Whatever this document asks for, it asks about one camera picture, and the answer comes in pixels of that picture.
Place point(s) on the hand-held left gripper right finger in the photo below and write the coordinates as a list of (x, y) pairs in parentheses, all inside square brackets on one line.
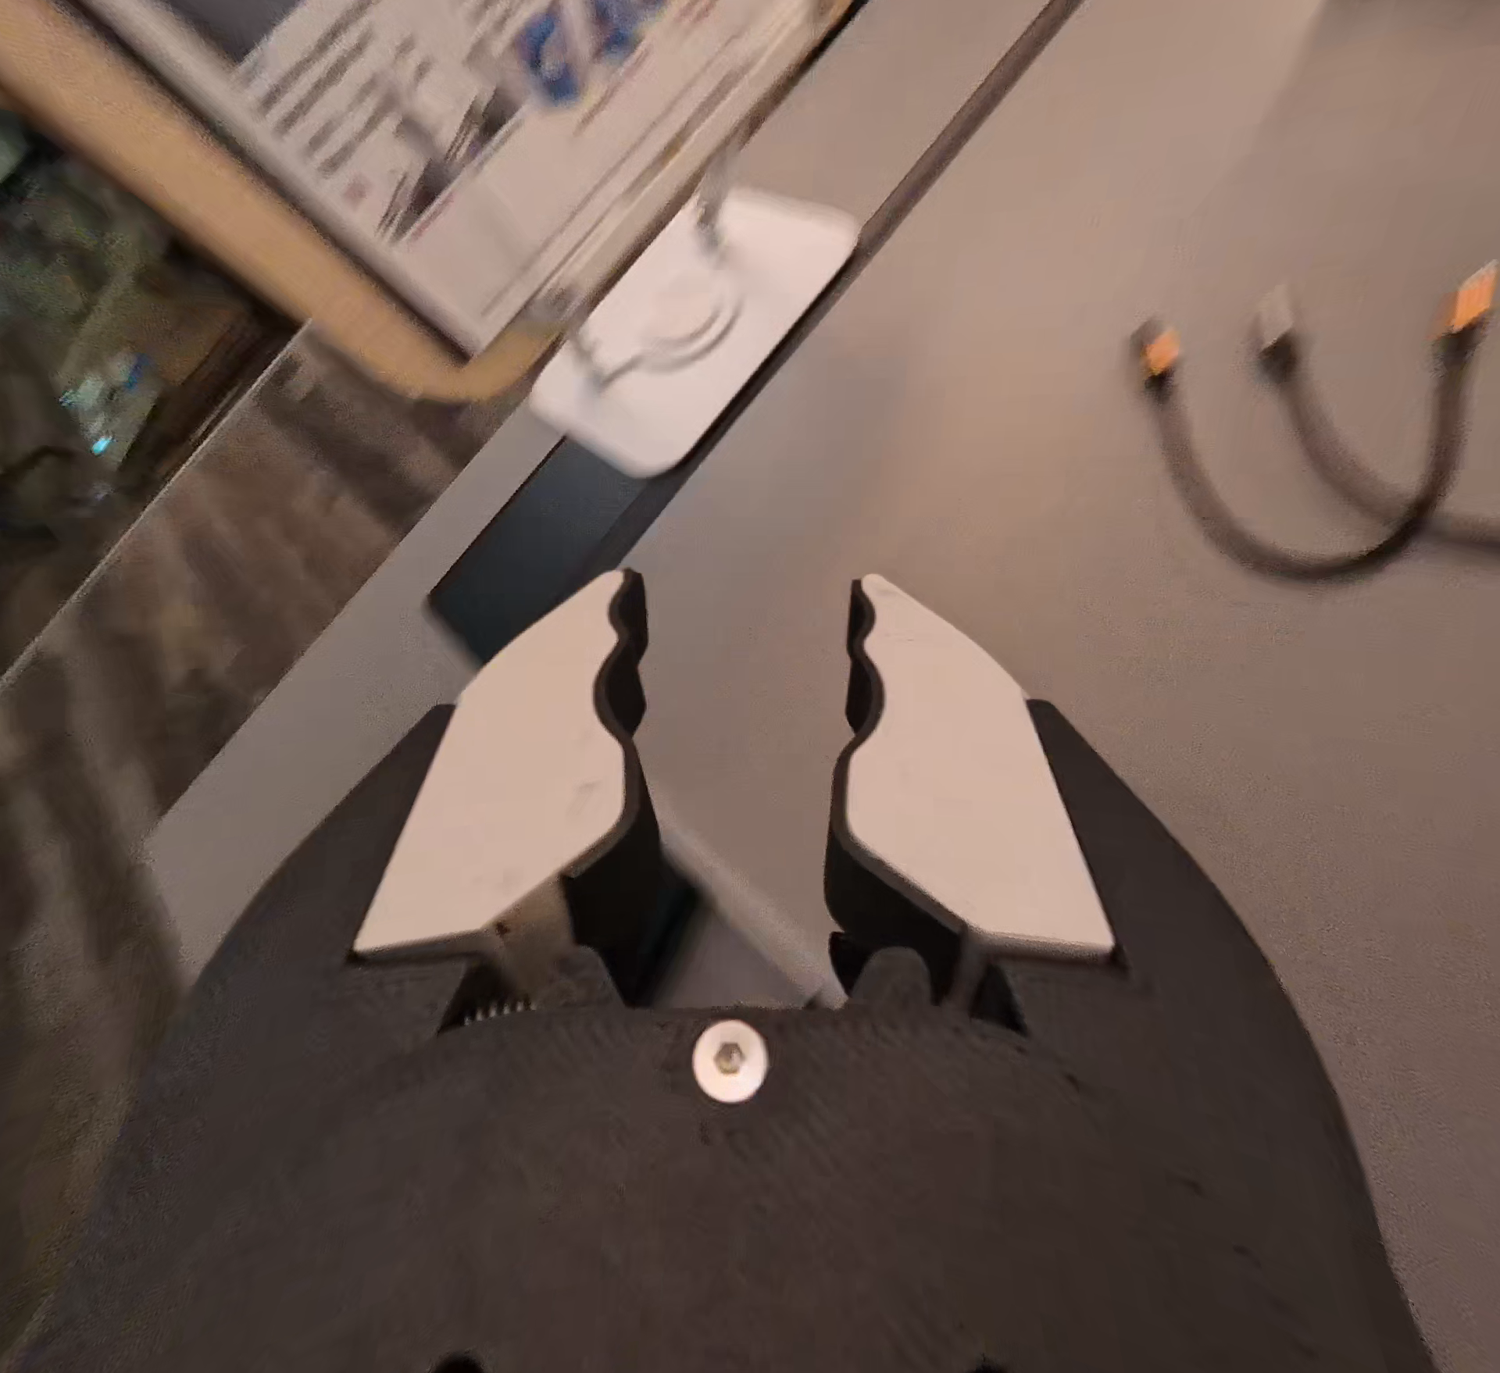
[(973, 799)]

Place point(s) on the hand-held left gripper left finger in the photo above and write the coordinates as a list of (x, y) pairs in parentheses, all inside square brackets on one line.
[(505, 788)]

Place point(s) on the white stand base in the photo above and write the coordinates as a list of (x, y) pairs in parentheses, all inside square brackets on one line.
[(751, 261)]

